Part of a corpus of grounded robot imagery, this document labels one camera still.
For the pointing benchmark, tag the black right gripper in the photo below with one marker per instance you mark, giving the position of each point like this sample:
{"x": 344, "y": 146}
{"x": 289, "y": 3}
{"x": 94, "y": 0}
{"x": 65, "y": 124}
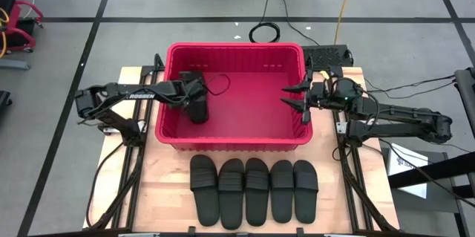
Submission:
{"x": 319, "y": 96}

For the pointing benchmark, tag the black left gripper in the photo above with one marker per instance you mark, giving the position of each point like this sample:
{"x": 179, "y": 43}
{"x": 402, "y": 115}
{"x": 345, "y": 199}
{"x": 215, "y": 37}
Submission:
{"x": 191, "y": 86}

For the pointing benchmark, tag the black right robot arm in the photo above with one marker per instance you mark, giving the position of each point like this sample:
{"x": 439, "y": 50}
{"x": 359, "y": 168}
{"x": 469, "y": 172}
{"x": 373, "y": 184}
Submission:
{"x": 408, "y": 112}

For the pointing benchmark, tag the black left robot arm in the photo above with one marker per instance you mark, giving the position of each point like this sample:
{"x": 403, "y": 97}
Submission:
{"x": 141, "y": 95}

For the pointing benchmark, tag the red ribbed plastic bin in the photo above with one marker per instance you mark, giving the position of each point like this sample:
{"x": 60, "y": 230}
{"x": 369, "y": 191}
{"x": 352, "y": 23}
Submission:
{"x": 252, "y": 110}

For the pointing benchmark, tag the white printed paper sheet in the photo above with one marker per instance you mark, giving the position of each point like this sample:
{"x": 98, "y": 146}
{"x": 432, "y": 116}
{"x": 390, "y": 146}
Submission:
{"x": 408, "y": 170}

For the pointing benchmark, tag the black metal beam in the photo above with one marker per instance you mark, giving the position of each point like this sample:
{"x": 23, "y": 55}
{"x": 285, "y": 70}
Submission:
{"x": 430, "y": 172}

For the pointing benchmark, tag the dark grey side table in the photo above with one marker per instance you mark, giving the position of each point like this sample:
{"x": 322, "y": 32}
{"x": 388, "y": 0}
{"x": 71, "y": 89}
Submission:
{"x": 423, "y": 201}

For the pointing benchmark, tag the grey padded bar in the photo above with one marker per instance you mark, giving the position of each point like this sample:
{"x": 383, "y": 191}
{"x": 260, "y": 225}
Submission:
{"x": 465, "y": 96}

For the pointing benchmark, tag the grey metal bar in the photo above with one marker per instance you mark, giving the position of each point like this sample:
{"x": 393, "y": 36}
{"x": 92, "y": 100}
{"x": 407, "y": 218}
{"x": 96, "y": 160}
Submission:
{"x": 15, "y": 64}

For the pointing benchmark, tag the red rolling mechanic seat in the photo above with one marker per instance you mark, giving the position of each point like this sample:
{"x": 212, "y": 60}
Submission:
{"x": 13, "y": 18}

